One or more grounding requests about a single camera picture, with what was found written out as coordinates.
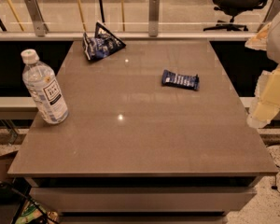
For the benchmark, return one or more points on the blue chip bag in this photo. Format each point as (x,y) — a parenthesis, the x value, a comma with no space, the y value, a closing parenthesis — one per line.
(103,44)

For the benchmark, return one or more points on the green snack package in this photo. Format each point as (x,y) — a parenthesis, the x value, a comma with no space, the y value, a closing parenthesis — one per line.
(34,213)

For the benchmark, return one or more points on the right metal railing bracket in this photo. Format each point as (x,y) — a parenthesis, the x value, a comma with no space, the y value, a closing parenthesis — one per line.
(273,10)

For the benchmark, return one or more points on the metal railing bracket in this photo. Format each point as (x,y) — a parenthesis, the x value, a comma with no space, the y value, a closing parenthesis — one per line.
(38,22)
(273,10)
(153,17)

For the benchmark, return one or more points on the left metal railing bracket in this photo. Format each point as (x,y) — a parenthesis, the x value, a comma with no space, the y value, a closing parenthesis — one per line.
(38,22)

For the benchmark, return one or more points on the clear plastic water bottle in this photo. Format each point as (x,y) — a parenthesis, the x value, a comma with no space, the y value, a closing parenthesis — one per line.
(43,86)

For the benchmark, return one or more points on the middle metal railing bracket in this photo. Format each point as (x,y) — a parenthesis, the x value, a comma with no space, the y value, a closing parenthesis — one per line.
(153,17)

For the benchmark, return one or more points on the black office chair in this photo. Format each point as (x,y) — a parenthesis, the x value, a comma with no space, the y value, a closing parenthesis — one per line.
(234,8)

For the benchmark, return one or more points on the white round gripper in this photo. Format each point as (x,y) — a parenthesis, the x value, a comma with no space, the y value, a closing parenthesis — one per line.
(266,102)

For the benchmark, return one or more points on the blue rxbar blueberry wrapper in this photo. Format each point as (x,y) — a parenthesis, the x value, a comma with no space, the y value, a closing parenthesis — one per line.
(180,81)

